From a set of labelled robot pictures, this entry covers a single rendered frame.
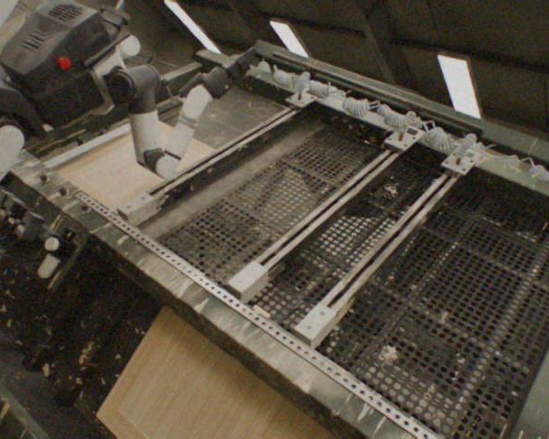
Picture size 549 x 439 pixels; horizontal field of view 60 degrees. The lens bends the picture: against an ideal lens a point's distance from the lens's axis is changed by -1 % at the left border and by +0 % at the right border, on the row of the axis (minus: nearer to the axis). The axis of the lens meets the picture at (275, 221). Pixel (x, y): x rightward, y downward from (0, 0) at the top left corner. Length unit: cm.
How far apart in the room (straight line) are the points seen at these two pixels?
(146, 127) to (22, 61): 39
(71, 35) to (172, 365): 111
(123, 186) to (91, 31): 64
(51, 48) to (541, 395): 165
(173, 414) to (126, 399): 20
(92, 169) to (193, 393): 99
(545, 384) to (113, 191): 158
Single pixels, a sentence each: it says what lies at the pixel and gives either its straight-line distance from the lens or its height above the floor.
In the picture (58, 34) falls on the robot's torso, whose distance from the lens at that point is 162.
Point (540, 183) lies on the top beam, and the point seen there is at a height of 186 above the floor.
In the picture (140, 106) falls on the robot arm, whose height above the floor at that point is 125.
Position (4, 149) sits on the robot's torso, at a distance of 162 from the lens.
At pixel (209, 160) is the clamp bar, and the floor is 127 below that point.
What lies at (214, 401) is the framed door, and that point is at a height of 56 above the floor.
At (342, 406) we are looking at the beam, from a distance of 131.
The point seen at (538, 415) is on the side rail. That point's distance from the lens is 147.
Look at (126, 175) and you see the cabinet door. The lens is 206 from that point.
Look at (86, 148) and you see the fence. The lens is 222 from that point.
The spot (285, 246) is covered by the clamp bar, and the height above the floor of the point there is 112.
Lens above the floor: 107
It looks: 4 degrees up
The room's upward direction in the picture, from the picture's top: 31 degrees clockwise
